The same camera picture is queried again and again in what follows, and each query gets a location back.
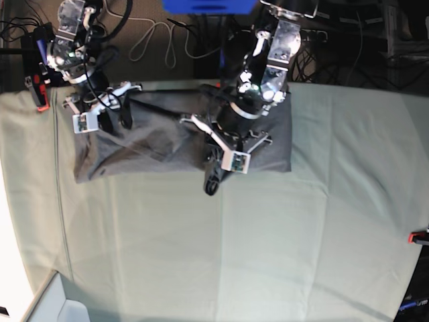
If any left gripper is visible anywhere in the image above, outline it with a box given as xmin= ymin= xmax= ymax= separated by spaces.
xmin=203 ymin=103 xmax=261 ymax=196

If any blue box at top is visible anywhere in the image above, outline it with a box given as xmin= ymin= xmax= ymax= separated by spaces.
xmin=162 ymin=0 xmax=257 ymax=15

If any light green table cloth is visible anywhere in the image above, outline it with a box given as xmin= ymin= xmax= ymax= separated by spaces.
xmin=1 ymin=84 xmax=428 ymax=321

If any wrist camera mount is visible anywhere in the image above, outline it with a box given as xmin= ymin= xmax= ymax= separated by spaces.
xmin=62 ymin=81 xmax=143 ymax=134
xmin=180 ymin=114 xmax=273 ymax=174

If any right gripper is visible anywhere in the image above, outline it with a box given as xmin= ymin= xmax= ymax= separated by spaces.
xmin=72 ymin=72 xmax=133 ymax=131

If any white cable on floor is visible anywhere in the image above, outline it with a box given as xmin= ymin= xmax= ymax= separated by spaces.
xmin=103 ymin=0 xmax=235 ymax=70

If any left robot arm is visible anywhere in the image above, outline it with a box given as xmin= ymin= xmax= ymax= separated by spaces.
xmin=191 ymin=1 xmax=319 ymax=196

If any red clamp at left corner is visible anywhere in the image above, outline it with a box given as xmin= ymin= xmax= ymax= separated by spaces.
xmin=20 ymin=22 xmax=53 ymax=112

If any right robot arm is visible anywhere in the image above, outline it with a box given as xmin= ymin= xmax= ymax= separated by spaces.
xmin=46 ymin=1 xmax=133 ymax=134

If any red clamp at right edge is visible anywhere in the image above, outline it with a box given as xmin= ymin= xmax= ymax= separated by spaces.
xmin=408 ymin=230 xmax=429 ymax=246

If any grey t-shirt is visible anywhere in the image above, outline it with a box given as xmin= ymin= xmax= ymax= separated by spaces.
xmin=74 ymin=90 xmax=292 ymax=183

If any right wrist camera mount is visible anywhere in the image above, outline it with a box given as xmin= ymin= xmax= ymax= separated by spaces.
xmin=62 ymin=81 xmax=143 ymax=134

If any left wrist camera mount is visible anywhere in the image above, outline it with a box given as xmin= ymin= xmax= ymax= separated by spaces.
xmin=180 ymin=114 xmax=273 ymax=174

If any white bin at bottom left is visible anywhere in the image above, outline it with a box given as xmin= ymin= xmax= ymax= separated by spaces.
xmin=21 ymin=270 xmax=90 ymax=322

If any black power strip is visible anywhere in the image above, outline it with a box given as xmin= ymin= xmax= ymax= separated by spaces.
xmin=300 ymin=29 xmax=328 ymax=43

